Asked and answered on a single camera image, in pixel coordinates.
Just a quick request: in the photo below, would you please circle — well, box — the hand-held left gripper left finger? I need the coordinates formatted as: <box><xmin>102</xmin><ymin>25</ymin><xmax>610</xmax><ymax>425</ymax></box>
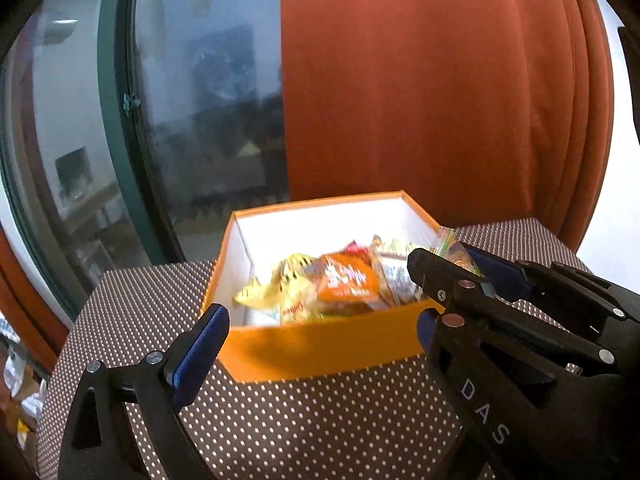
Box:
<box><xmin>57</xmin><ymin>302</ymin><xmax>231</xmax><ymax>480</ymax></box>

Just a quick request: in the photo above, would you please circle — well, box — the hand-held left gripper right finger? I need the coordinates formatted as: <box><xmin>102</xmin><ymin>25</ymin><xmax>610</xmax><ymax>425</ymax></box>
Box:
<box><xmin>416</xmin><ymin>309</ymin><xmax>442</xmax><ymax>357</ymax></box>

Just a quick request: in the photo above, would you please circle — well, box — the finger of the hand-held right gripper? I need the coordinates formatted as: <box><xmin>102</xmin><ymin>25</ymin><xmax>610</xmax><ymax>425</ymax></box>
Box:
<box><xmin>461</xmin><ymin>244</ymin><xmax>640</xmax><ymax>332</ymax></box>
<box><xmin>406</xmin><ymin>248</ymin><xmax>619</xmax><ymax>374</ymax></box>

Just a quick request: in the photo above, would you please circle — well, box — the clear cookie packet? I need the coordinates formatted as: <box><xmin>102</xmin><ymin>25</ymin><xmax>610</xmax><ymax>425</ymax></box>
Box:
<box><xmin>432</xmin><ymin>227</ymin><xmax>483</xmax><ymax>277</ymax></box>

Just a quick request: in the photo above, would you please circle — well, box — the yellow packet with white label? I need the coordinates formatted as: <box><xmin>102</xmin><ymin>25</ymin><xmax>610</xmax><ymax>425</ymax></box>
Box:
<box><xmin>372</xmin><ymin>234</ymin><xmax>418</xmax><ymax>307</ymax></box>

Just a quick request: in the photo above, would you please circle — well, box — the orange cookie packet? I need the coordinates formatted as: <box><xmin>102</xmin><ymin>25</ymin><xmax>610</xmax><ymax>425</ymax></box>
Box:
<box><xmin>312</xmin><ymin>252</ymin><xmax>383</xmax><ymax>313</ymax></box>

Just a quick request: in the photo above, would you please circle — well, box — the orange cardboard box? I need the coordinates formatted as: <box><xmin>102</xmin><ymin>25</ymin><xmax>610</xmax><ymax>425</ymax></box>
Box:
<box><xmin>200</xmin><ymin>190</ymin><xmax>453</xmax><ymax>385</ymax></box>

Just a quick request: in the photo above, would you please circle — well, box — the large yellow chip bag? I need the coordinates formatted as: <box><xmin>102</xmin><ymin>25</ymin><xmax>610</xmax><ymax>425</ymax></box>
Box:
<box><xmin>234</xmin><ymin>252</ymin><xmax>326</xmax><ymax>325</ymax></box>

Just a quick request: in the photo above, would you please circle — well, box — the polka dot tablecloth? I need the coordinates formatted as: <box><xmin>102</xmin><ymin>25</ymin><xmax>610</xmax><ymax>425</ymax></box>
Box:
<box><xmin>37</xmin><ymin>216</ymin><xmax>596</xmax><ymax>480</ymax></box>

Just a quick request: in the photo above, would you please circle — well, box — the narrow orange curtain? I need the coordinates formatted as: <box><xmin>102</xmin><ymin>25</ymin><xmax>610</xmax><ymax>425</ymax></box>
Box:
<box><xmin>0</xmin><ymin>225</ymin><xmax>71</xmax><ymax>376</ymax></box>

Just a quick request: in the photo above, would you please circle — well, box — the floor clutter pile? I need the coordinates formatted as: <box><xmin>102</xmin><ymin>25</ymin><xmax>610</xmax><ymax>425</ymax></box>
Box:
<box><xmin>0</xmin><ymin>310</ymin><xmax>48</xmax><ymax>456</ymax></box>

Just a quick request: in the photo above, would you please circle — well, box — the wide orange curtain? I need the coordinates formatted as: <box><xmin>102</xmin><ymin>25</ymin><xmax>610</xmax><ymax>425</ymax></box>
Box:
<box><xmin>277</xmin><ymin>0</ymin><xmax>615</xmax><ymax>256</ymax></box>

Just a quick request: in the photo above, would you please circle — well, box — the green framed window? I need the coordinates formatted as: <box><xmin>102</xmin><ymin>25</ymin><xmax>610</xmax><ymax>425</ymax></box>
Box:
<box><xmin>0</xmin><ymin>0</ymin><xmax>291</xmax><ymax>321</ymax></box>

